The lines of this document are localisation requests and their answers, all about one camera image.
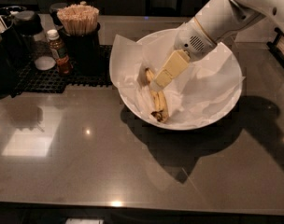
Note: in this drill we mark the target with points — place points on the black condiment caddy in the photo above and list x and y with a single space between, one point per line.
13 53

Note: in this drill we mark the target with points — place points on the bundle of wooden stir sticks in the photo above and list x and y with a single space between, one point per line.
79 19

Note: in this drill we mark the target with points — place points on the white paper liner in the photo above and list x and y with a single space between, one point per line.
191 94

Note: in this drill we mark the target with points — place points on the white bowl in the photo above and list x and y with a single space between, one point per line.
210 87

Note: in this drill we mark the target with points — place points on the small brown sauce bottle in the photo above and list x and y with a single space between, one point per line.
59 52

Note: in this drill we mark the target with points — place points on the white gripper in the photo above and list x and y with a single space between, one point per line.
191 41

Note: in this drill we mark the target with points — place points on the black plastic grid mat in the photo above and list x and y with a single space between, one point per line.
49 81

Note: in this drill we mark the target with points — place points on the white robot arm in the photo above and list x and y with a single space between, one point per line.
212 23

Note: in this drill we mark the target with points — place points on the glass shaker with black lid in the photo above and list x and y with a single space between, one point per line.
28 24

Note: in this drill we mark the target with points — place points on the black wooden tray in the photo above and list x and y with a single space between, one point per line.
276 47

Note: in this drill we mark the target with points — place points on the dark jar behind sticks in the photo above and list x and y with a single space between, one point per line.
54 8

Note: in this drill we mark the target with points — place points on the black stir stick holder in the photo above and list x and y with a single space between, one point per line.
84 50

